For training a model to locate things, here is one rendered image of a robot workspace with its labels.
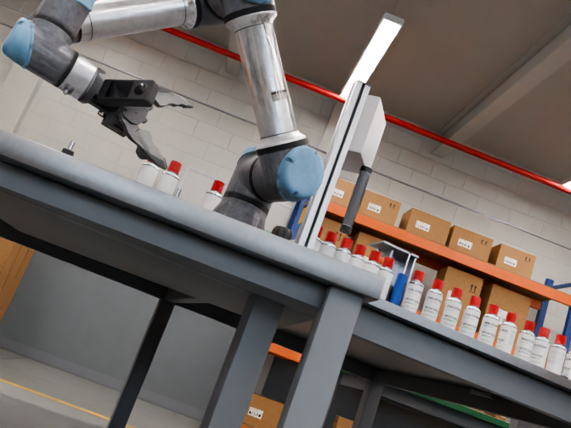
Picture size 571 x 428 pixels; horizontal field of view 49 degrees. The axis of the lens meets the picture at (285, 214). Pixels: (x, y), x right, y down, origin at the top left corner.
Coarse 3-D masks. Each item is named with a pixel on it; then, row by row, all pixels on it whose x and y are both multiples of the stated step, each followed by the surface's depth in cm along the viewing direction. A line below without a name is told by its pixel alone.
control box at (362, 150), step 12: (372, 96) 184; (372, 108) 183; (360, 120) 182; (372, 120) 182; (384, 120) 195; (360, 132) 181; (372, 132) 185; (360, 144) 180; (372, 144) 189; (348, 156) 184; (360, 156) 181; (372, 156) 193; (348, 168) 194
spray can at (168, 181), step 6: (174, 162) 178; (168, 168) 178; (174, 168) 178; (180, 168) 180; (162, 174) 177; (168, 174) 176; (174, 174) 177; (162, 180) 176; (168, 180) 176; (174, 180) 177; (156, 186) 177; (162, 186) 176; (168, 186) 176; (174, 186) 177; (168, 192) 176
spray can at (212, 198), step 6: (216, 180) 182; (216, 186) 181; (222, 186) 182; (210, 192) 180; (216, 192) 181; (204, 198) 181; (210, 198) 179; (216, 198) 180; (204, 204) 179; (210, 204) 179; (216, 204) 180
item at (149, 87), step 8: (112, 80) 115; (120, 80) 114; (128, 80) 114; (136, 80) 113; (144, 80) 112; (152, 80) 112; (104, 88) 115; (112, 88) 114; (120, 88) 113; (128, 88) 113; (136, 88) 111; (144, 88) 111; (152, 88) 111; (104, 96) 114; (112, 96) 113; (120, 96) 113; (128, 96) 112; (136, 96) 111; (144, 96) 110; (152, 96) 111; (104, 104) 116; (112, 104) 115; (120, 104) 114; (128, 104) 113; (136, 104) 112; (144, 104) 112; (152, 104) 112
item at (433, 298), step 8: (440, 280) 201; (432, 288) 201; (440, 288) 200; (432, 296) 199; (440, 296) 199; (424, 304) 200; (432, 304) 198; (440, 304) 200; (424, 312) 198; (432, 312) 197; (432, 320) 197
